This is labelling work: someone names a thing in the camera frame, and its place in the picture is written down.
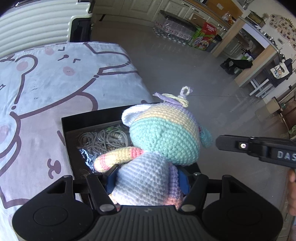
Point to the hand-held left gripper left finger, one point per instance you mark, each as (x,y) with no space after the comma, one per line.
(112,177)

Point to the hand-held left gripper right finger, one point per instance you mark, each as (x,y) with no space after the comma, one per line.
(183,180)

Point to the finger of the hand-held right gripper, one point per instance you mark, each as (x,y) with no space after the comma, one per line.
(233,144)

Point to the pastel crochet doll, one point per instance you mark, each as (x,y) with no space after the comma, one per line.
(161,139)

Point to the black cardboard box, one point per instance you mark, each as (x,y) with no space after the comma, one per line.
(69,148)

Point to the person's right hand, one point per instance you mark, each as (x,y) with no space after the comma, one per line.
(293,176)

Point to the wooden counter table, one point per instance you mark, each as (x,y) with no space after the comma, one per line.
(254,67)

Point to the black printed tote bag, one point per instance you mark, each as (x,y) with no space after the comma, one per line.
(281,71)

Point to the printed bear blanket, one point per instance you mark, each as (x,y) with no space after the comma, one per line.
(57,92)

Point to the red green carton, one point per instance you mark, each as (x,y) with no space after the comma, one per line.
(204,37)

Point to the glass fish tank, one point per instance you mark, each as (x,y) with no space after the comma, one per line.
(255,18)

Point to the pack of water bottles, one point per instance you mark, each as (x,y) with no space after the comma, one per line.
(173,27)

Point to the white ribbed suitcase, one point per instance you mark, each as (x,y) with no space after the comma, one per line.
(34,25)

